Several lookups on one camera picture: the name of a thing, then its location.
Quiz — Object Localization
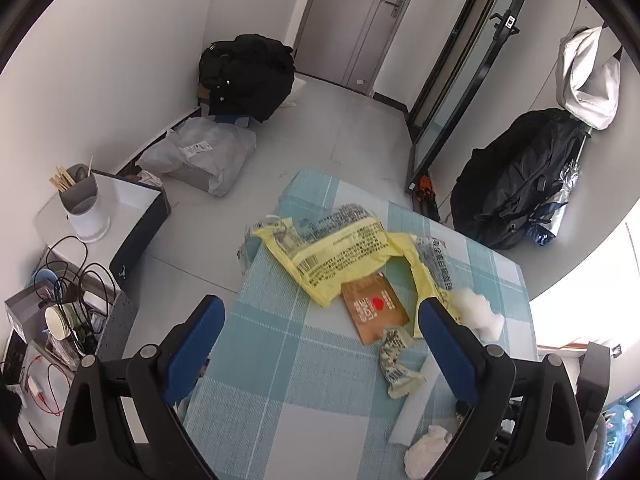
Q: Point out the red cable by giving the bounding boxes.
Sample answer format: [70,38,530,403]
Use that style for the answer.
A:
[22,353,76,418]

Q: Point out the grey door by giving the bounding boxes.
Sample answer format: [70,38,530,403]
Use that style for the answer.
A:
[294,0,410,94]

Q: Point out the black framed glass door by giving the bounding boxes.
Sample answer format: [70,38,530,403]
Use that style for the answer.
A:
[406,0,525,194]

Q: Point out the large yellow plastic bag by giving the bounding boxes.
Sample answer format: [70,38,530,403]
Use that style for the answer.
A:
[247,204,421,308]

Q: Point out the black bag on floor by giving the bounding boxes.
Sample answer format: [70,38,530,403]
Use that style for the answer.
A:
[198,34,295,122]

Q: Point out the white box dark sides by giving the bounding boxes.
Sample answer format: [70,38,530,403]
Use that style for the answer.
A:
[35,171,170,287]

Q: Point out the white paper cup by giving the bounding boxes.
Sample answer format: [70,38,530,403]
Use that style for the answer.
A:
[44,306,77,356]

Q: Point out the grey perforated box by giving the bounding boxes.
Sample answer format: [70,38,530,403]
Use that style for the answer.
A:
[96,292,138,361]

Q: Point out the grey white chopstick holder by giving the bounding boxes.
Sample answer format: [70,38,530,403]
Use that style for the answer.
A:
[50,158,111,244]

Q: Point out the blue floral bedding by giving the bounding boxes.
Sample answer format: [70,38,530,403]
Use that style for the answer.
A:
[601,401,634,469]

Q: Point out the clear white plastic strip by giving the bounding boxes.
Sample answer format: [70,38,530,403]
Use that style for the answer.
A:
[388,354,442,446]

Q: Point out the silver blue folded umbrella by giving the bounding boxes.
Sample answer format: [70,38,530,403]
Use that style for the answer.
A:
[526,127,592,246]

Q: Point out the small yellow plastic bag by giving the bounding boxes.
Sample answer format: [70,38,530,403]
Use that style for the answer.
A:
[385,232,461,338]

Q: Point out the grey plastic parcel bag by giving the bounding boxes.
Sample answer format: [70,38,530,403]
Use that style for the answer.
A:
[137,117,257,197]

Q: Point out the brown sachet with red dot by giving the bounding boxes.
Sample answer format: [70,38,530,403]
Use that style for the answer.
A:
[341,273,409,346]

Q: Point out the green snack wrapper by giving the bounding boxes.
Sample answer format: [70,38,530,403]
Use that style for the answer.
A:
[378,326,426,400]

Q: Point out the white tissue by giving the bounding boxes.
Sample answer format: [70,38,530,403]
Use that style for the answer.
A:
[404,425,452,480]

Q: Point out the white hanging bag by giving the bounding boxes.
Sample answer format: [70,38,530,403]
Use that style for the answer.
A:
[555,24,623,131]

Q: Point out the black cables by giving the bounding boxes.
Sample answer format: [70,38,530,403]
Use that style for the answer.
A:
[31,234,120,356]

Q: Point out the blue checkered tablecloth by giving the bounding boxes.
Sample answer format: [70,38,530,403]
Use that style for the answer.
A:
[183,169,537,479]

